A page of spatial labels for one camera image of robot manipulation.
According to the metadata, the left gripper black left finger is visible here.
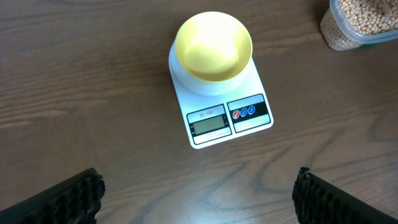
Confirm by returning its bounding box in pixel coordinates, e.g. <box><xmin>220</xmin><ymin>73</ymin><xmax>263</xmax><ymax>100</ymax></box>
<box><xmin>1</xmin><ymin>168</ymin><xmax>106</xmax><ymax>224</ymax></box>

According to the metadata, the white digital kitchen scale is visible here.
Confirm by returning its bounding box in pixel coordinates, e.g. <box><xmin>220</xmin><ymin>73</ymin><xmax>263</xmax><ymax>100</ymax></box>
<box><xmin>169</xmin><ymin>46</ymin><xmax>274</xmax><ymax>149</ymax></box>

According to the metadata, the clear container of soybeans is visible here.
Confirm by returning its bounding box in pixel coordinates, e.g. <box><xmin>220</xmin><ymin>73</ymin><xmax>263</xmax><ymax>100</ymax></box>
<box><xmin>320</xmin><ymin>0</ymin><xmax>397</xmax><ymax>51</ymax></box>

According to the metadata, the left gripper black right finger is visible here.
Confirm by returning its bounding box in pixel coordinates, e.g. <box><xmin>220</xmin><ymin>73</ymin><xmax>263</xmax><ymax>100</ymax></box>
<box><xmin>292</xmin><ymin>167</ymin><xmax>397</xmax><ymax>224</ymax></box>

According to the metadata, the yellow plastic bowl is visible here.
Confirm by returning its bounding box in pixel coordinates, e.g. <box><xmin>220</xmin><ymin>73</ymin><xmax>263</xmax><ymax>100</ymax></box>
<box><xmin>175</xmin><ymin>11</ymin><xmax>252</xmax><ymax>82</ymax></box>

